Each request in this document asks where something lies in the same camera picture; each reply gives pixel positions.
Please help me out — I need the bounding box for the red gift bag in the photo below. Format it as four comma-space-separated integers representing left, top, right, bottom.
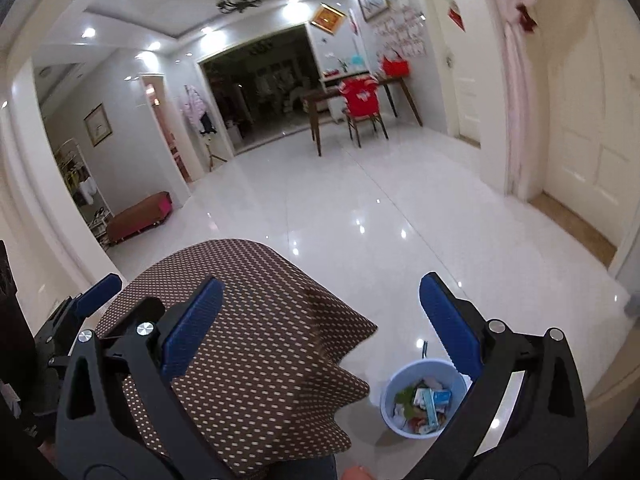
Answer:
382, 50, 410, 78

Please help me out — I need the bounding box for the pink door curtain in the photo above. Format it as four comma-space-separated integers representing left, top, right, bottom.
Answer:
489, 0, 546, 202

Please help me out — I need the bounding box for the white far door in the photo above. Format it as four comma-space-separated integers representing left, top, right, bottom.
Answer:
427, 0, 480, 146

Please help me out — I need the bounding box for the chair with red cover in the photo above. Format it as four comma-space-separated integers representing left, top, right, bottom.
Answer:
337, 75, 388, 146

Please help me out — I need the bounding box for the green plastic wrapper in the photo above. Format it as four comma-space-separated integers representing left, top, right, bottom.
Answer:
394, 386, 416, 419

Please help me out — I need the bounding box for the brown polka dot tablecloth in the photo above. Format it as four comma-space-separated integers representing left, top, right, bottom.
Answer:
96, 238, 378, 479

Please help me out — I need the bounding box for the red brown bench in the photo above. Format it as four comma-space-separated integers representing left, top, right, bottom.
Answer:
106, 192, 174, 245

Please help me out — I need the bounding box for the red gold diamond decoration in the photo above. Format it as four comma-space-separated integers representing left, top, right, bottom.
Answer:
310, 2, 346, 36

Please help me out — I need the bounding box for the light blue trash bucket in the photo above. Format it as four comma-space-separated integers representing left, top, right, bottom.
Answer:
380, 359, 470, 440

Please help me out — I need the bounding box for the coat rack with clothes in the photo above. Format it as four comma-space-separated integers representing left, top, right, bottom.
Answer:
183, 84, 217, 136

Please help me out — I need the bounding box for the person thumb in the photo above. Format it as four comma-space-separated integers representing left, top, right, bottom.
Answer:
341, 466, 375, 480

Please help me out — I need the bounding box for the cream panel door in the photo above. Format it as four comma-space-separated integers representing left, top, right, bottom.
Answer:
535, 0, 639, 246

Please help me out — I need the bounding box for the wooden dining table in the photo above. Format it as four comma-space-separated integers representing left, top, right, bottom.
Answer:
303, 76, 424, 156

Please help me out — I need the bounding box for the framed picture left wall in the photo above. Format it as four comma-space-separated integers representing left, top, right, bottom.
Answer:
84, 104, 113, 148

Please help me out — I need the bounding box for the white shoe rack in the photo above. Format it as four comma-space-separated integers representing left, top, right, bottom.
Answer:
54, 139, 113, 250

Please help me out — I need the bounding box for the newspaper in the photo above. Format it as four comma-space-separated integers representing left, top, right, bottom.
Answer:
392, 404, 407, 430

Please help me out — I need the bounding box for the blue white carton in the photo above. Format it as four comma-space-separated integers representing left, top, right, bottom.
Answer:
413, 387, 452, 413

